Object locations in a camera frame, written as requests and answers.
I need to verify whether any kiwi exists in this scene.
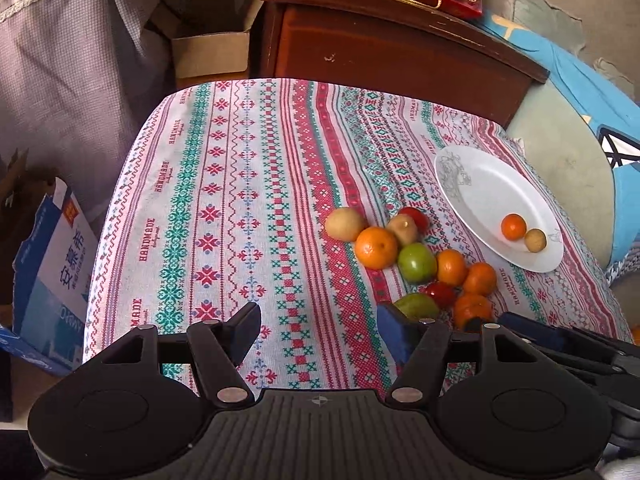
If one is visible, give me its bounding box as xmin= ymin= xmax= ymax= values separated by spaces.
xmin=324 ymin=207 xmax=369 ymax=243
xmin=386 ymin=214 xmax=420 ymax=247

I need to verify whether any brown cardboard box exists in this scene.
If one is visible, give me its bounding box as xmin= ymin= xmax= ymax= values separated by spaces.
xmin=151 ymin=0 xmax=262 ymax=89

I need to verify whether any checkered grey curtain cloth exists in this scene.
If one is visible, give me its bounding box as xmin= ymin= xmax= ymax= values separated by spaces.
xmin=1 ymin=0 xmax=169 ymax=220

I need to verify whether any small tangerine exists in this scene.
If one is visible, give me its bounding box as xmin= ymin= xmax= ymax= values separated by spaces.
xmin=500 ymin=214 xmax=527 ymax=242

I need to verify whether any blue white milk carton box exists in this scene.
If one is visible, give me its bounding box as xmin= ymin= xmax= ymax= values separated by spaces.
xmin=1 ymin=178 xmax=96 ymax=376

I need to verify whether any brown wooden nightstand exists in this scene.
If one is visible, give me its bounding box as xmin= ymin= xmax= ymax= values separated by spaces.
xmin=258 ymin=0 xmax=549 ymax=127

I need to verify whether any blue cartoon pillow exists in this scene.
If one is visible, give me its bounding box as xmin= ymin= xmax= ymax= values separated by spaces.
xmin=476 ymin=14 xmax=639 ymax=283

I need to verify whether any white ceramic plate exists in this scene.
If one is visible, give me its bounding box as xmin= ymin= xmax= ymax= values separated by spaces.
xmin=435 ymin=145 xmax=564 ymax=273

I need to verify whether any green jujube fruit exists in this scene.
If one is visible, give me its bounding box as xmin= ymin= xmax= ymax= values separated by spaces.
xmin=397 ymin=242 xmax=437 ymax=284

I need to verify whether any beige sofa cushion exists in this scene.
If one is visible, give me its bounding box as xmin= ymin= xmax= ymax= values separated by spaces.
xmin=506 ymin=81 xmax=614 ymax=268

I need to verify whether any small yellow brown fruit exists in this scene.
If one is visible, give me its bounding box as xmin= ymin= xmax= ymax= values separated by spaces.
xmin=524 ymin=229 xmax=548 ymax=254

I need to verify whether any patterned red green tablecloth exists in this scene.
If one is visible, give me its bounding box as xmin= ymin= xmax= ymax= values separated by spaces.
xmin=84 ymin=79 xmax=631 ymax=391

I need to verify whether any large front tangerine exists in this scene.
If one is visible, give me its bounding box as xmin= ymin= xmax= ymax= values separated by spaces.
xmin=452 ymin=294 xmax=495 ymax=333

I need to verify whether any orange tangerine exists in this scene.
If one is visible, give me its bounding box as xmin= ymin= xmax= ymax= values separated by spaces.
xmin=355 ymin=226 xmax=399 ymax=271
xmin=462 ymin=262 xmax=497 ymax=297
xmin=436 ymin=249 xmax=469 ymax=287

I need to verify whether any cherry tomato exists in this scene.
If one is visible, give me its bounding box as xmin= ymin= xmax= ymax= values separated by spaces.
xmin=399 ymin=207 xmax=430 ymax=235
xmin=424 ymin=282 xmax=457 ymax=311

